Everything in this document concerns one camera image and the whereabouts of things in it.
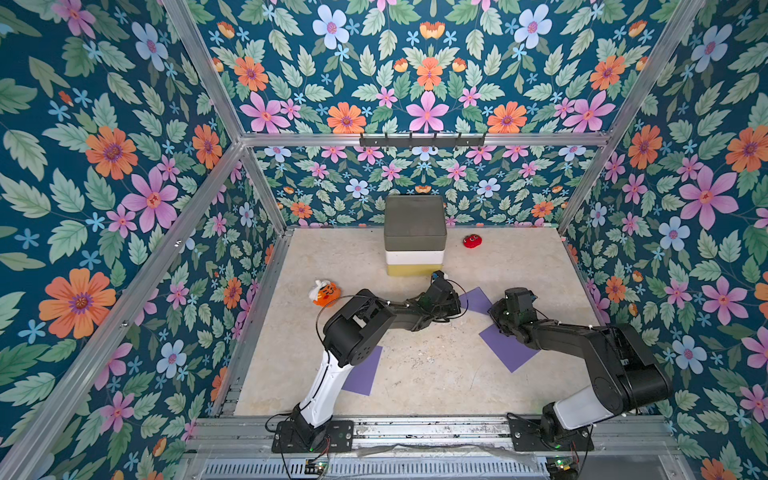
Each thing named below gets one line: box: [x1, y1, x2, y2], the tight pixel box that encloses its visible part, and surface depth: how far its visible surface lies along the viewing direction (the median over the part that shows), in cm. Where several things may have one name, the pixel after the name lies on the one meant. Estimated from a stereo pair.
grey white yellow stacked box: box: [384, 194, 447, 277], surface depth 106 cm
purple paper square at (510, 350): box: [468, 308, 541, 373], surface depth 88 cm
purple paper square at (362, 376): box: [342, 346, 383, 396], surface depth 84 cm
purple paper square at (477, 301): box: [459, 286, 493, 315], surface depth 102 cm
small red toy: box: [462, 234, 483, 249], surface depth 116 cm
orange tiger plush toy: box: [309, 279, 341, 308], surface depth 97 cm
